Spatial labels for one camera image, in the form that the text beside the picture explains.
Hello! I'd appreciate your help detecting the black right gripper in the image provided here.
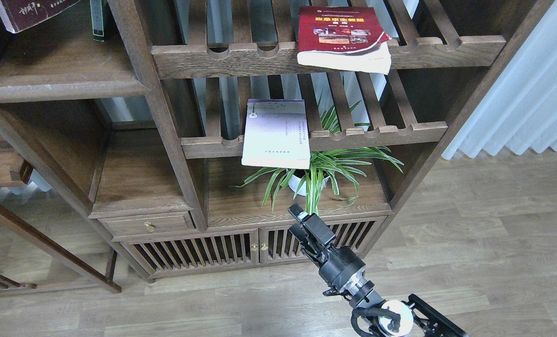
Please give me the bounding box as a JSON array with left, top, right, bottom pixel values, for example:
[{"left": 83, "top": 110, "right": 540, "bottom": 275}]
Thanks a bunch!
[{"left": 288, "top": 204, "right": 367, "bottom": 296}]

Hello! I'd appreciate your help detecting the maroon book with white characters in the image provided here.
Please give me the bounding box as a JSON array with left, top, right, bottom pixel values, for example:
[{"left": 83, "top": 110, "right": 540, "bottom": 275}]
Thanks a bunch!
[{"left": 0, "top": 0, "right": 79, "bottom": 34}]

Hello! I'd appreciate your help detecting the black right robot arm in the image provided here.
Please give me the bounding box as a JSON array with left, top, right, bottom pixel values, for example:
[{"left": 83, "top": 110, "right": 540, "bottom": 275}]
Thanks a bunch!
[{"left": 289, "top": 204, "right": 466, "bottom": 337}]

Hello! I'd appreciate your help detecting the white plant pot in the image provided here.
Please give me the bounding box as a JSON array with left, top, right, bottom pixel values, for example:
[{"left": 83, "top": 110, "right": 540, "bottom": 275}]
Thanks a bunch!
[{"left": 287, "top": 169, "right": 329, "bottom": 198}]

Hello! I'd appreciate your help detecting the green spider plant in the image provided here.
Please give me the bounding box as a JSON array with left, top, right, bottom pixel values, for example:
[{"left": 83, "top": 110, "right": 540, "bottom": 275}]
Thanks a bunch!
[{"left": 234, "top": 94, "right": 404, "bottom": 251}]

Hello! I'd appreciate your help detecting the white and purple book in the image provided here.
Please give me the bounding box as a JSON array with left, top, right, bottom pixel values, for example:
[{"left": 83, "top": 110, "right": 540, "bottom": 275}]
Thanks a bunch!
[{"left": 241, "top": 99, "right": 310, "bottom": 170}]

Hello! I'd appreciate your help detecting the dark wooden bookshelf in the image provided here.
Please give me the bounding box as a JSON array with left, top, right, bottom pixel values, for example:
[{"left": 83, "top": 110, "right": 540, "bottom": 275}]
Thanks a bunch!
[{"left": 0, "top": 0, "right": 552, "bottom": 281}]

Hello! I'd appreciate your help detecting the brass drawer knob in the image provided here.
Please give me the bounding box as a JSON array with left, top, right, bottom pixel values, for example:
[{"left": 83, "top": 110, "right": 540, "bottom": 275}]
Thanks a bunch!
[{"left": 144, "top": 222, "right": 156, "bottom": 233}]

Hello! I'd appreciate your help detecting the red paperback book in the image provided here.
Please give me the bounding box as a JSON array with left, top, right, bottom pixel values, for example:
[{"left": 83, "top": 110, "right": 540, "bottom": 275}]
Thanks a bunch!
[{"left": 297, "top": 6, "right": 391, "bottom": 74}]

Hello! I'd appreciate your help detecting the white curtain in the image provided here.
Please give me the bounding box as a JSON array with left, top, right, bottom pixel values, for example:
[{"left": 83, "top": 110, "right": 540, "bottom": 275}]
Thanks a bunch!
[{"left": 442, "top": 0, "right": 557, "bottom": 161}]

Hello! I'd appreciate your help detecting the green upright book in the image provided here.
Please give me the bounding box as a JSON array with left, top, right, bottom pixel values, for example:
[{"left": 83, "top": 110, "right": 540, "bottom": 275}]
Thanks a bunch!
[{"left": 90, "top": 0, "right": 111, "bottom": 41}]

